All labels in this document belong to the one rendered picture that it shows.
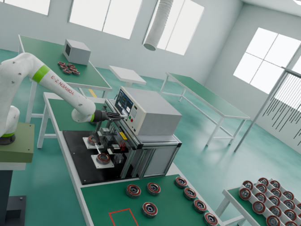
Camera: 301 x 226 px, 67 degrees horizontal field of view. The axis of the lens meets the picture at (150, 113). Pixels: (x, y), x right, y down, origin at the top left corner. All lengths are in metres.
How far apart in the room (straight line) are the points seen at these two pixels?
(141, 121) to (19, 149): 0.86
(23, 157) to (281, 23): 7.90
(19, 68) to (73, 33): 5.07
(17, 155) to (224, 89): 7.94
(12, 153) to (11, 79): 0.60
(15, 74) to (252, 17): 8.38
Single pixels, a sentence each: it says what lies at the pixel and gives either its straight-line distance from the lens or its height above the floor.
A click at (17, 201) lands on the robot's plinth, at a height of 0.02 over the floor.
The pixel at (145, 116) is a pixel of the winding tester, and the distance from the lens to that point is 1.69.
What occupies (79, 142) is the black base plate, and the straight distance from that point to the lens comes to 2.09.
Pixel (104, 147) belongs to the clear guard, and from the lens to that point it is 1.64.
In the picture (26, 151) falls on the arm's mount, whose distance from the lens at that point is 1.81.
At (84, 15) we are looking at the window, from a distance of 6.37.
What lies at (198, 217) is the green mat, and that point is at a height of 0.75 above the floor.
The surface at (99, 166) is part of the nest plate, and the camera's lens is 1.89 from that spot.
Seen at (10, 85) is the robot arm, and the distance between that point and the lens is 1.40.
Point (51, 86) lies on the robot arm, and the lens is 1.49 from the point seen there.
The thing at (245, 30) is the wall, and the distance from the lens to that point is 9.07.
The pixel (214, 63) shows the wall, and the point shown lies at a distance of 9.43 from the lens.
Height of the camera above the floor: 1.98
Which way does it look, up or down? 23 degrees down
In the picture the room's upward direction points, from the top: 23 degrees clockwise
